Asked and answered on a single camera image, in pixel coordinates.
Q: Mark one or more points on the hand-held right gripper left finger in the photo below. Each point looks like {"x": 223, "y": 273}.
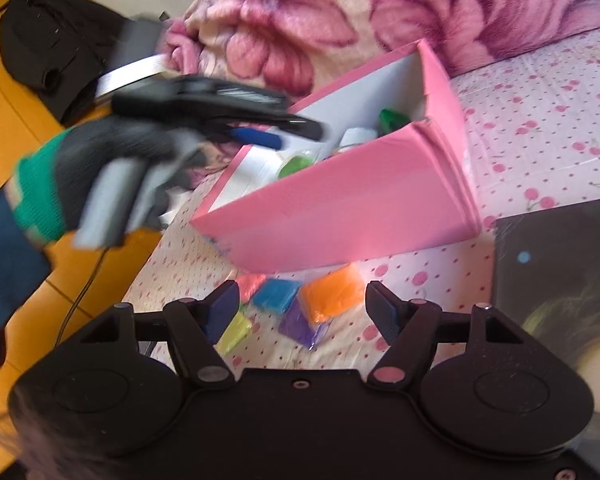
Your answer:
{"x": 220, "y": 311}

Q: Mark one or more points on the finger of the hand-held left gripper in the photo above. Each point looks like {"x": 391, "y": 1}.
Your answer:
{"x": 280, "y": 112}
{"x": 260, "y": 140}

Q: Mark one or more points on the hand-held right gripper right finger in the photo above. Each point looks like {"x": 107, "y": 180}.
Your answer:
{"x": 385, "y": 316}

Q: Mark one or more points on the orange clay packet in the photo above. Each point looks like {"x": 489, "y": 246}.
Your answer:
{"x": 330, "y": 292}

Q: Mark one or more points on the purple clay packet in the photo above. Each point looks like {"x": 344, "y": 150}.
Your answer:
{"x": 300, "y": 324}

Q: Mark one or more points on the pink cardboard box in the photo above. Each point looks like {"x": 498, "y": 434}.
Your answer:
{"x": 355, "y": 200}

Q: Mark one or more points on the person's left forearm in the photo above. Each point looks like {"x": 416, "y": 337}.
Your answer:
{"x": 35, "y": 190}

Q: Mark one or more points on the person's left hand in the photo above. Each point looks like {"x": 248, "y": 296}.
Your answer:
{"x": 105, "y": 140}

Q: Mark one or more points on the yellow-green clay packet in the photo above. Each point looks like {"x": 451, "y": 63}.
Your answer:
{"x": 235, "y": 332}

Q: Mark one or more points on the peach pink clay packet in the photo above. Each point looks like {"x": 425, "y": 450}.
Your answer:
{"x": 251, "y": 285}

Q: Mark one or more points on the cyan blue clay packet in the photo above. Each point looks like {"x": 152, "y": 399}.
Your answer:
{"x": 276, "y": 296}

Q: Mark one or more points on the white clay packet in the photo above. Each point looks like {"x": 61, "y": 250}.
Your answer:
{"x": 357, "y": 138}

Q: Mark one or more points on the pink floral blanket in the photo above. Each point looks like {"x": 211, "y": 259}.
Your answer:
{"x": 330, "y": 20}

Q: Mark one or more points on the black garment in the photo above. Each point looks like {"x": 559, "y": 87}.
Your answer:
{"x": 50, "y": 45}

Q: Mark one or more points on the dark green clay packet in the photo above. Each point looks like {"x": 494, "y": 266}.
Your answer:
{"x": 393, "y": 120}

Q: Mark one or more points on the box lid with portrait print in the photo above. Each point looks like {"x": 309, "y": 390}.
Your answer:
{"x": 555, "y": 270}

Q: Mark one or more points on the cherry print bed sheet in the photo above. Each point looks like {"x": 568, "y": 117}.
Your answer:
{"x": 530, "y": 125}

